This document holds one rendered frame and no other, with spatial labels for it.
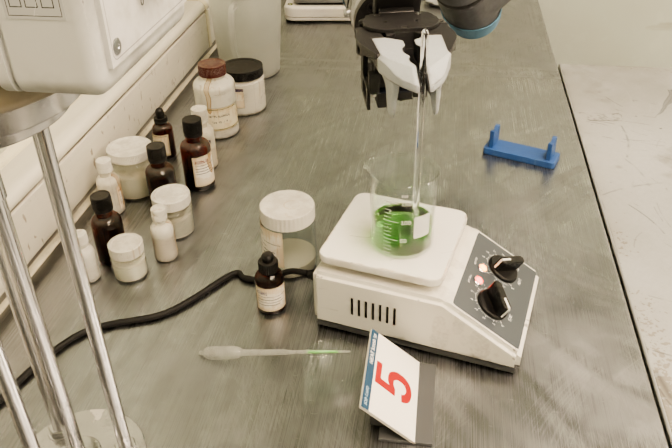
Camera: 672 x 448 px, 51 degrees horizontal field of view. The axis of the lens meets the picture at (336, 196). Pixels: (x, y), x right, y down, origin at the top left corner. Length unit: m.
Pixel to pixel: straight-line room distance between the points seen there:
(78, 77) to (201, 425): 0.46
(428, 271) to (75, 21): 0.48
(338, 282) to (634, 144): 0.57
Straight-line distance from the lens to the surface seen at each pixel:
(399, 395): 0.63
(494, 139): 1.01
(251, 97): 1.11
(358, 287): 0.66
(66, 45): 0.22
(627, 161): 1.05
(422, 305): 0.65
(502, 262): 0.70
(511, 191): 0.94
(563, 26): 2.19
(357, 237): 0.68
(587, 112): 1.18
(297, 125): 1.09
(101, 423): 0.43
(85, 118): 0.94
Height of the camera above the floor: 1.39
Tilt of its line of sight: 32 degrees down
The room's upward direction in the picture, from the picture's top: 1 degrees counter-clockwise
